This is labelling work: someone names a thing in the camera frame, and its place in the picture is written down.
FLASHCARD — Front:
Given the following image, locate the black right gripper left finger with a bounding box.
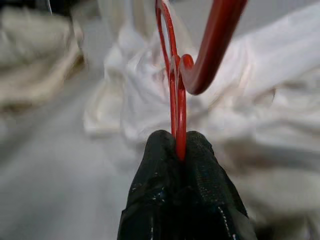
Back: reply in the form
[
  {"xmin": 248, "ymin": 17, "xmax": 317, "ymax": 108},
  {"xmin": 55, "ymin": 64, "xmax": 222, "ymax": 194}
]
[{"xmin": 117, "ymin": 129, "xmax": 186, "ymax": 240}]

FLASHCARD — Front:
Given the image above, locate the beige folded cloth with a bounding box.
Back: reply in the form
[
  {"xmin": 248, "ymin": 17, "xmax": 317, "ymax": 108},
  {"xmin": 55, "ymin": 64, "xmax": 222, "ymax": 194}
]
[{"xmin": 0, "ymin": 6, "xmax": 86, "ymax": 113}]

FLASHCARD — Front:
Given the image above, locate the red plastic hanger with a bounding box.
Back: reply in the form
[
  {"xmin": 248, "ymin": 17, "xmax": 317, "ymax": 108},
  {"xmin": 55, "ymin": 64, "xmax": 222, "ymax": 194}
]
[{"xmin": 154, "ymin": 0, "xmax": 248, "ymax": 162}]

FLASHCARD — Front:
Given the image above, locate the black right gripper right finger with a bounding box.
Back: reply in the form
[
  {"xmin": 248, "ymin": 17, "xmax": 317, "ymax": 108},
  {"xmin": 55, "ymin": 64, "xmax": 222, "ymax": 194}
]
[{"xmin": 178, "ymin": 130, "xmax": 258, "ymax": 240}]

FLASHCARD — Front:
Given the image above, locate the white shirt black print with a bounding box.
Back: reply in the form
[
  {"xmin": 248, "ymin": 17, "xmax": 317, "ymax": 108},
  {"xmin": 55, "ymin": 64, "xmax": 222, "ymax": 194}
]
[{"xmin": 82, "ymin": 0, "xmax": 320, "ymax": 240}]

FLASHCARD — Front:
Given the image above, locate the large white table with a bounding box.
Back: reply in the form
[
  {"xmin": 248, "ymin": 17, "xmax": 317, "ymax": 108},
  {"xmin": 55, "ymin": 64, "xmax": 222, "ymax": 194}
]
[{"xmin": 0, "ymin": 57, "xmax": 156, "ymax": 240}]

